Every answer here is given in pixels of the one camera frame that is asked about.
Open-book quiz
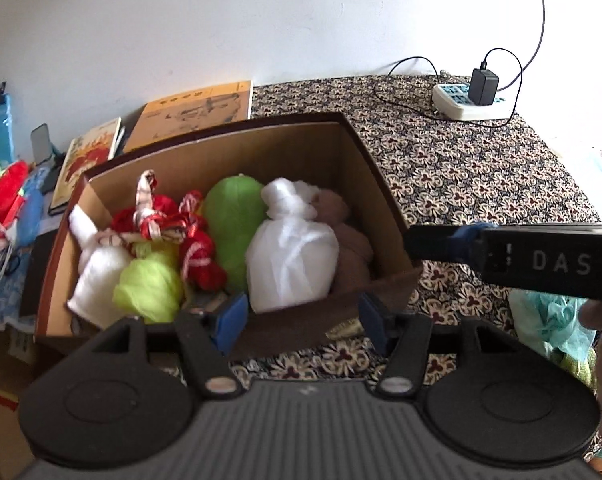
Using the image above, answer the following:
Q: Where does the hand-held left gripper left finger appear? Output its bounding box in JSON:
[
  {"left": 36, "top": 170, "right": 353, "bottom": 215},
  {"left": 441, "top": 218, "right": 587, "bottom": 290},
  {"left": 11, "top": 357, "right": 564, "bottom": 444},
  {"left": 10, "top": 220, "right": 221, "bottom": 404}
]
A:
[{"left": 78, "top": 292, "right": 252, "bottom": 401}]

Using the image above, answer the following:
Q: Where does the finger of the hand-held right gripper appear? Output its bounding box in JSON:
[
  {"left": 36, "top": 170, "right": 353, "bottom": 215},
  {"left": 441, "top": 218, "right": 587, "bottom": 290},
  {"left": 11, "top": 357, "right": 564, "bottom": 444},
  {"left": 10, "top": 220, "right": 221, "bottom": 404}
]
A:
[{"left": 405, "top": 223, "right": 488, "bottom": 266}]

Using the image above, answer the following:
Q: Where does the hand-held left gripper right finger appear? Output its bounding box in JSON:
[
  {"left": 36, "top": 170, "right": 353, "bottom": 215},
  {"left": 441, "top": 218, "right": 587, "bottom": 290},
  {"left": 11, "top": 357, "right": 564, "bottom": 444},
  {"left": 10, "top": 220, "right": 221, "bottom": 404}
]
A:
[{"left": 357, "top": 292, "right": 526, "bottom": 401}]

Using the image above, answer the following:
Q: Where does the brown cardboard box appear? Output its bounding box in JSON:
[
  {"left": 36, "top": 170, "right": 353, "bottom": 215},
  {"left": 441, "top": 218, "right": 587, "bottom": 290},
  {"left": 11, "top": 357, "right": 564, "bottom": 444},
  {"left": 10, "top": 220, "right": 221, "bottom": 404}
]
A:
[{"left": 34, "top": 112, "right": 424, "bottom": 362}]

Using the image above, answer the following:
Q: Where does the person's right hand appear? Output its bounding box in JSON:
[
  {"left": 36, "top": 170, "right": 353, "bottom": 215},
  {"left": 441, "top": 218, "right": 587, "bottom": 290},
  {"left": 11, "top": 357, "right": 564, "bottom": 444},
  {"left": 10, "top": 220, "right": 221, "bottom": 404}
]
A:
[{"left": 578, "top": 299, "right": 602, "bottom": 453}]

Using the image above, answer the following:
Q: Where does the brown cloth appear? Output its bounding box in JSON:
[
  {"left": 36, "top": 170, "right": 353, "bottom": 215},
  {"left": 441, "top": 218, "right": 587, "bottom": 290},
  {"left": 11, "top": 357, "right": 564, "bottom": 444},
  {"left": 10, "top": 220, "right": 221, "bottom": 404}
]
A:
[{"left": 313, "top": 187, "right": 377, "bottom": 293}]

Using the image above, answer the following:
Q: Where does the floral patterned tablecloth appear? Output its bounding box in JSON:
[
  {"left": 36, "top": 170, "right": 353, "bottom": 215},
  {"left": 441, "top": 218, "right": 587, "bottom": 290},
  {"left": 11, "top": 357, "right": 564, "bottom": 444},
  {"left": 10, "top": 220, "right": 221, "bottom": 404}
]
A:
[{"left": 153, "top": 74, "right": 602, "bottom": 461}]

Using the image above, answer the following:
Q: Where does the white bed sheet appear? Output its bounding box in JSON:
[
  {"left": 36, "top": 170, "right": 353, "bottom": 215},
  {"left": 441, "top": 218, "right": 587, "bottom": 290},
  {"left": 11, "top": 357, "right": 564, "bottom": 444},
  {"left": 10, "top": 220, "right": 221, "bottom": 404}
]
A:
[{"left": 556, "top": 142, "right": 602, "bottom": 226}]

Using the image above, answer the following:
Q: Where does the white mesh bundle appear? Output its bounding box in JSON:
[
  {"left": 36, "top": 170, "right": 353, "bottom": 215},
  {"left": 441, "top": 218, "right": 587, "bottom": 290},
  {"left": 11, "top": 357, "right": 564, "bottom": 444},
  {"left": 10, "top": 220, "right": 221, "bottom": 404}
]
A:
[{"left": 245, "top": 177, "right": 341, "bottom": 313}]

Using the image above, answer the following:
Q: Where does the yellow-green cloth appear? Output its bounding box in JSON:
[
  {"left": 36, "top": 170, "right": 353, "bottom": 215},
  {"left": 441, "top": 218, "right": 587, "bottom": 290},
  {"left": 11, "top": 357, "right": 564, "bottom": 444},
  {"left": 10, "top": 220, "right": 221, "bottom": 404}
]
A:
[{"left": 112, "top": 249, "right": 184, "bottom": 323}]

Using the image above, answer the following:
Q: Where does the green plush toy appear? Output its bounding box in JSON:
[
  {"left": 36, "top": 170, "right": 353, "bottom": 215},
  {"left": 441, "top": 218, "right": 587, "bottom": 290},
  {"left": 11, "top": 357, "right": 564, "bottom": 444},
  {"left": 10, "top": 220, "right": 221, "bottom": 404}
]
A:
[{"left": 201, "top": 172, "right": 269, "bottom": 293}]

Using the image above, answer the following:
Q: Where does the red striped ribbon bundle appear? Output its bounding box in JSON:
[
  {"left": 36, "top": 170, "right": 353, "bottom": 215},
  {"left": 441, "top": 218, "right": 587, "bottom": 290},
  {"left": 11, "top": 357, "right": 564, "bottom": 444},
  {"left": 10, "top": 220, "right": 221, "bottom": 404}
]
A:
[{"left": 110, "top": 170, "right": 229, "bottom": 293}]

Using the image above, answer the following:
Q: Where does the white cloth bundle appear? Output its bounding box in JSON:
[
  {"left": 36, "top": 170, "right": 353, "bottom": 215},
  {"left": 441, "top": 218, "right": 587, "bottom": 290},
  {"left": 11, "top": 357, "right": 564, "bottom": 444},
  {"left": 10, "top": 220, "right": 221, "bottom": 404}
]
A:
[{"left": 66, "top": 204, "right": 134, "bottom": 318}]

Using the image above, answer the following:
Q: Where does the white power strip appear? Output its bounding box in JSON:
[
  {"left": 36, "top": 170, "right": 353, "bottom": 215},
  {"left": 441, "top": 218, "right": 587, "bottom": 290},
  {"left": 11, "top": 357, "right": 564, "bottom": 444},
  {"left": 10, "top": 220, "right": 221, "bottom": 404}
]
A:
[{"left": 432, "top": 82, "right": 512, "bottom": 122}]

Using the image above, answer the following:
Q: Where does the black charger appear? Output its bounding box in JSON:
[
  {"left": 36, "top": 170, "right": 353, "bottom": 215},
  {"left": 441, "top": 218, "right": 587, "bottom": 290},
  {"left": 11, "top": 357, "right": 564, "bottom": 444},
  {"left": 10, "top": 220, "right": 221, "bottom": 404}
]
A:
[{"left": 468, "top": 67, "right": 500, "bottom": 107}]

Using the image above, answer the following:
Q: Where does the illustrated book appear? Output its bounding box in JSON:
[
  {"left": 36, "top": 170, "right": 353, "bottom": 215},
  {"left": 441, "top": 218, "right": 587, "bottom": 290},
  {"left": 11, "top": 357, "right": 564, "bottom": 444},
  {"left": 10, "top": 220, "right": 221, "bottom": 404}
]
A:
[{"left": 48, "top": 116, "right": 125, "bottom": 216}]

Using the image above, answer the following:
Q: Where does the orange book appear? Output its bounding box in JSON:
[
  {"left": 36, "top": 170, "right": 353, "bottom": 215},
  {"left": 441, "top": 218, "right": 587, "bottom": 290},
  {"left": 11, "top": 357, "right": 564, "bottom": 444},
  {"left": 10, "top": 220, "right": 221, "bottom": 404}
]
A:
[{"left": 124, "top": 80, "right": 254, "bottom": 153}]

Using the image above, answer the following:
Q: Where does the blue cloth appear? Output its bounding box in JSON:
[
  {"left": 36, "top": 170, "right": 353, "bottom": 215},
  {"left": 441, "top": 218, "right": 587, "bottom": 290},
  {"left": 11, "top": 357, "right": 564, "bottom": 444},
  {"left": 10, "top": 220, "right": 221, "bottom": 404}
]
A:
[{"left": 0, "top": 165, "right": 48, "bottom": 331}]

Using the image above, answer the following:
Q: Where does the cardboard boxes pile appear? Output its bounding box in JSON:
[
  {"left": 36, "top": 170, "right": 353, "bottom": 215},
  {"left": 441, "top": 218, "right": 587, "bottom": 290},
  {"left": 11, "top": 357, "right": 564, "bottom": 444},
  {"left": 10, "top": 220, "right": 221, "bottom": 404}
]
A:
[{"left": 0, "top": 310, "right": 39, "bottom": 480}]

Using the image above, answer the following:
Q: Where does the small grey phone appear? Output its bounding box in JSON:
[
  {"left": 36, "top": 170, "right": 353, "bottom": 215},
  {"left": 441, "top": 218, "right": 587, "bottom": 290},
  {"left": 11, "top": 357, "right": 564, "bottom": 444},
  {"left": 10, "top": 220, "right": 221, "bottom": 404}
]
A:
[{"left": 30, "top": 123, "right": 57, "bottom": 166}]

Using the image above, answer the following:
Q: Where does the black charger cable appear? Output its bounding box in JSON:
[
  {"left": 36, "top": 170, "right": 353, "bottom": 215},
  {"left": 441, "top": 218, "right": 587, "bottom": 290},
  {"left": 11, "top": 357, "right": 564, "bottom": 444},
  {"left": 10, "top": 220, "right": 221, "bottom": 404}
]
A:
[{"left": 373, "top": 47, "right": 524, "bottom": 128}]

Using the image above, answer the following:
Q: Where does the black wall cable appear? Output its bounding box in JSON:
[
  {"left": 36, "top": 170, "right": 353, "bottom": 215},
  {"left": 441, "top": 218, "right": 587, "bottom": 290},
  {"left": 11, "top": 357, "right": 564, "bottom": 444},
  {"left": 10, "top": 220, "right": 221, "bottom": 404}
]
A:
[{"left": 501, "top": 0, "right": 546, "bottom": 92}]

